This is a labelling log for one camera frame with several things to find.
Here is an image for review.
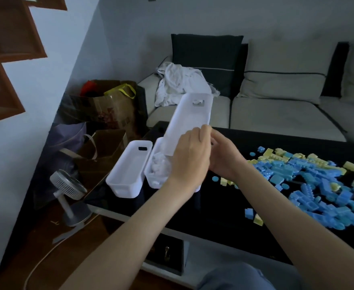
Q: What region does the person's right hand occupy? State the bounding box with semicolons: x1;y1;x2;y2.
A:
208;128;247;182

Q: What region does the person's left hand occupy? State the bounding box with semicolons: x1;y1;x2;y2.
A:
168;124;213;194

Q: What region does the pile of white blocks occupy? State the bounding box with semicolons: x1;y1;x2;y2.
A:
151;151;173;187

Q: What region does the pile of colorful blocks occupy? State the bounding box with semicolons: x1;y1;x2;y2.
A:
212;145;354;232

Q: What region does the person's left forearm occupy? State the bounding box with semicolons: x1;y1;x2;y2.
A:
59;178;202;290

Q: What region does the person's right forearm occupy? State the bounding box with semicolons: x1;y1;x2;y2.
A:
234;163;354;290

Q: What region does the person's right leg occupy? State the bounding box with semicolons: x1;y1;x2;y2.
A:
196;262;304;290

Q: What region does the black glass coffee table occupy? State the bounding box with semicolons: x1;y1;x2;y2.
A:
83;120;354;277

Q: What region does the grey sofa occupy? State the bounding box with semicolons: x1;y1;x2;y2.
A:
138;34;354;145

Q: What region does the crumpled white cloth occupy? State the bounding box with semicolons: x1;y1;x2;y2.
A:
155;62;220;108

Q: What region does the glossy brown shopping bag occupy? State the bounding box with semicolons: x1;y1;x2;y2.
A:
59;80;149;140

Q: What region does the yellow bag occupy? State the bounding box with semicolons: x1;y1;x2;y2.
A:
104;83;137;100

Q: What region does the dark back cushion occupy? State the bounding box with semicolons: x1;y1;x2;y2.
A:
171;34;244;99

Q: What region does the small white fan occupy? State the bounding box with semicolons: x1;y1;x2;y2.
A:
49;169;94;228

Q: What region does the red object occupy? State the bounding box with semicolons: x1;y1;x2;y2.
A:
80;81;99;97

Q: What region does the purple bag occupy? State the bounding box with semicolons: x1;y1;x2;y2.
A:
33;122;88;209

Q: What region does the brown paper bag white handle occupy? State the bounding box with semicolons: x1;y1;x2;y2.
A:
61;129;128;191

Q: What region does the white fan cable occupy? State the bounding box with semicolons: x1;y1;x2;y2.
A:
23;219;89;290

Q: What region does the brown wooden wall shelf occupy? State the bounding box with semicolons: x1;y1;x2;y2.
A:
0;0;68;182

